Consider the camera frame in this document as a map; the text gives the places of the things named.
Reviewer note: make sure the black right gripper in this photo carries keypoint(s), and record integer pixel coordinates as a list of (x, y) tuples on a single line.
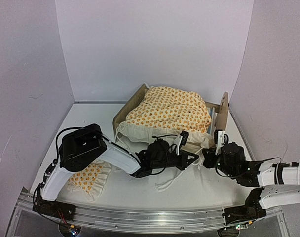
[(208, 163)]

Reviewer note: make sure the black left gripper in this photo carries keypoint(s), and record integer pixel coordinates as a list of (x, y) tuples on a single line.
[(184, 163)]

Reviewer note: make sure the wooden striped pet bed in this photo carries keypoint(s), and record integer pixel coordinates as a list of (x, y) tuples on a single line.
[(174, 118)]

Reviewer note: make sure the duck print mattress cushion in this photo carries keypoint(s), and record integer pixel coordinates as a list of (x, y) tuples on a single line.
[(164, 118)]

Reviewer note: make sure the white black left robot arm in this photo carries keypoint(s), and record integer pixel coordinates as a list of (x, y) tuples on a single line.
[(81, 156)]

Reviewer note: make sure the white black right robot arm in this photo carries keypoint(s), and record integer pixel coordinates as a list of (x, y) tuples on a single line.
[(273, 184)]

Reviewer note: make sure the duck print small pillow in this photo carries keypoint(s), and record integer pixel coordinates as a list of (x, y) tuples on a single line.
[(91, 180)]

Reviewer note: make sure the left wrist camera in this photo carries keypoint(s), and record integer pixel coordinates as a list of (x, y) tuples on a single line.
[(180, 141)]

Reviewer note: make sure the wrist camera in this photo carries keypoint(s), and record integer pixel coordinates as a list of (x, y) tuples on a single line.
[(180, 141), (220, 139)]

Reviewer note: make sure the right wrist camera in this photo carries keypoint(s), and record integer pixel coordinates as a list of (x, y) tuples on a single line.
[(220, 139)]

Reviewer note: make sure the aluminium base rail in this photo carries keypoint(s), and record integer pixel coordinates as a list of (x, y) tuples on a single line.
[(30, 218)]

